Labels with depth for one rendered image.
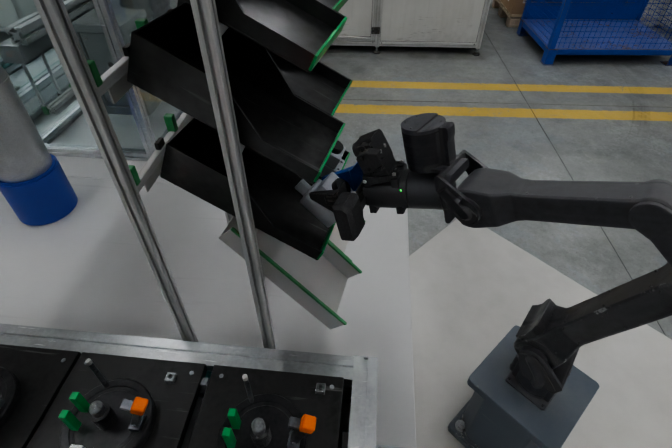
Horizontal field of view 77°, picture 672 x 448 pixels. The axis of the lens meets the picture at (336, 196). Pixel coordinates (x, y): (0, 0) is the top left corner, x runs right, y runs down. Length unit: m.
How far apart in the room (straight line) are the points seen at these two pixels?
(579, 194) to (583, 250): 2.15
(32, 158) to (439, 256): 1.10
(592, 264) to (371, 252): 1.65
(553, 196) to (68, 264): 1.14
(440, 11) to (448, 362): 3.82
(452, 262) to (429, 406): 0.38
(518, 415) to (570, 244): 1.97
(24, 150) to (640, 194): 1.29
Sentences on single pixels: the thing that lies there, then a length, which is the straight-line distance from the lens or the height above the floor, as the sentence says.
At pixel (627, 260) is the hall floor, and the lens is 2.73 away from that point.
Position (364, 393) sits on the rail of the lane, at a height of 0.95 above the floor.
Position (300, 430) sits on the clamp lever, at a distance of 0.70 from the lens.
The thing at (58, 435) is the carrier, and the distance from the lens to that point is 0.91.
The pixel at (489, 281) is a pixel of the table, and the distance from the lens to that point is 1.15.
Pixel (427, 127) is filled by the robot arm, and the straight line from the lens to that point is 0.55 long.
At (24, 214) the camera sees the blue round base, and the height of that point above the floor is 0.91.
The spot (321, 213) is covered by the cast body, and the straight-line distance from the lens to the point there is 0.68.
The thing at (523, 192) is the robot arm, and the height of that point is 1.40.
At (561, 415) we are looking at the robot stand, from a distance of 0.78.
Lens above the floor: 1.72
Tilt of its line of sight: 41 degrees down
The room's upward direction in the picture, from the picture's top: straight up
